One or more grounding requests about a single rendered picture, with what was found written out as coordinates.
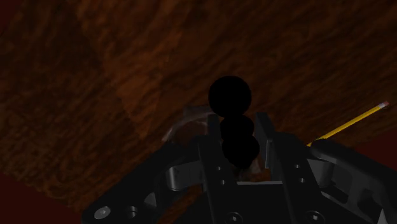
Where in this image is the black three-ball figure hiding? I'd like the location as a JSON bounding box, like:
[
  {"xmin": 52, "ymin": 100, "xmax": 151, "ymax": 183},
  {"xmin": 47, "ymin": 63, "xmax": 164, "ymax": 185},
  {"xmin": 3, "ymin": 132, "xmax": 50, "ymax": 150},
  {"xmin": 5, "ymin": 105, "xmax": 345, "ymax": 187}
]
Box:
[{"xmin": 207, "ymin": 76, "xmax": 261, "ymax": 170}]

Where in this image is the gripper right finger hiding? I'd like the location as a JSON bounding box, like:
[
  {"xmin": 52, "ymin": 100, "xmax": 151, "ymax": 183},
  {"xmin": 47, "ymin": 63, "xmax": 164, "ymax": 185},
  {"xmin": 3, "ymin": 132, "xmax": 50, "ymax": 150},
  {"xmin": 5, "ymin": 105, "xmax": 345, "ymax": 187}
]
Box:
[{"xmin": 254, "ymin": 112, "xmax": 397, "ymax": 224}]

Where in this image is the brown wooden table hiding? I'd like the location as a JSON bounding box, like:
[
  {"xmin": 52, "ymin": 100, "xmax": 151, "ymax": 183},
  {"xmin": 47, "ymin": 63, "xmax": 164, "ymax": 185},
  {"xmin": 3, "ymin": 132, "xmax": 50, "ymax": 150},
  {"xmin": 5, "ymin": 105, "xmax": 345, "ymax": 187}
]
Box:
[{"xmin": 0, "ymin": 0, "xmax": 397, "ymax": 224}]

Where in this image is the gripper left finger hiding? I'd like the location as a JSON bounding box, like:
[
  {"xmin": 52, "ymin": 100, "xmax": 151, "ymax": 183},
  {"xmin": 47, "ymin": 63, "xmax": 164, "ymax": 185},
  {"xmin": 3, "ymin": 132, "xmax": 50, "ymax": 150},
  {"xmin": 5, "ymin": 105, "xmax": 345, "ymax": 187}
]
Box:
[{"xmin": 81, "ymin": 114, "xmax": 241, "ymax": 224}]

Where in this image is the clear glass bowl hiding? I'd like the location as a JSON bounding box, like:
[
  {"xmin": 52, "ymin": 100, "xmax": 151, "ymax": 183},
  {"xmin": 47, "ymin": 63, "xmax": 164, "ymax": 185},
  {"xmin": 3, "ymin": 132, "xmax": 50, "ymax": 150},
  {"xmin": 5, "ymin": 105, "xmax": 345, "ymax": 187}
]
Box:
[{"xmin": 161, "ymin": 104, "xmax": 272, "ymax": 183}]

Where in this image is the yellow pencil with pink eraser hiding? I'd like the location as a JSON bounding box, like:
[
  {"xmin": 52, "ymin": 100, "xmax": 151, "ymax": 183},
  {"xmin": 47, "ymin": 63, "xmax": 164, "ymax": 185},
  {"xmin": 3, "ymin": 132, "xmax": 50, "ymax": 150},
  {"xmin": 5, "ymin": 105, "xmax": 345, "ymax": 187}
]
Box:
[{"xmin": 306, "ymin": 100, "xmax": 390, "ymax": 148}]

